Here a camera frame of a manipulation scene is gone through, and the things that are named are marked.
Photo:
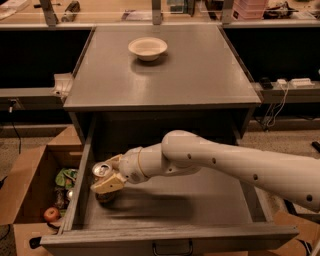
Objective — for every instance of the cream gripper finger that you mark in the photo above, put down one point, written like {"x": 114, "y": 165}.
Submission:
{"x": 114, "y": 161}
{"x": 110, "y": 183}

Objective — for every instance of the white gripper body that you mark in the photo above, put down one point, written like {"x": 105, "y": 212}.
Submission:
{"x": 130, "y": 167}

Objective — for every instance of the orange soda can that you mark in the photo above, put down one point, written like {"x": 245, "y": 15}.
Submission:
{"x": 101, "y": 170}

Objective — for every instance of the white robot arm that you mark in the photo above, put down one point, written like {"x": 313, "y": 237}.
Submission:
{"x": 291, "y": 177}

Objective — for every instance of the open grey top drawer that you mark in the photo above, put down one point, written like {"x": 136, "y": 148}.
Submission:
{"x": 215, "y": 211}

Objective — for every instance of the green snack bag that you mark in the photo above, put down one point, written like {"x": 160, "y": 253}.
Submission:
{"x": 66, "y": 178}

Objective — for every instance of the red apple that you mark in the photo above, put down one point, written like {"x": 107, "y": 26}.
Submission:
{"x": 52, "y": 214}

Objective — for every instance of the grey metal cabinet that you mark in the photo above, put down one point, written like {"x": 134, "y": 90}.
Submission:
{"x": 197, "y": 71}

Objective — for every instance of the brown cardboard box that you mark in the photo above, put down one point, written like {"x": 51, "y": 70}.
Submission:
{"x": 28, "y": 191}

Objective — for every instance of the white ceramic bowl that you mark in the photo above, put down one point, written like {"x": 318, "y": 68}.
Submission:
{"x": 147, "y": 48}

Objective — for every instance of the black stapler tool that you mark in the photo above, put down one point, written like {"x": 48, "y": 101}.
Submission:
{"x": 71, "y": 11}

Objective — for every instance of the brown cardboard piece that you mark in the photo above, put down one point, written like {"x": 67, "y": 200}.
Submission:
{"x": 304, "y": 242}

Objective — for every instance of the white power strip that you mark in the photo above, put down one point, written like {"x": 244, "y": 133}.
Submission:
{"x": 302, "y": 83}

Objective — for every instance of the pink storage bin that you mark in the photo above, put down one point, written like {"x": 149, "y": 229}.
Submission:
{"x": 248, "y": 9}

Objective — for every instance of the white plastic bracket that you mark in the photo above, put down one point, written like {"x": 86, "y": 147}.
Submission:
{"x": 62, "y": 84}

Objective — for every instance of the black drawer handle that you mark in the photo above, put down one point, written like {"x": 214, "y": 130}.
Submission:
{"x": 172, "y": 248}

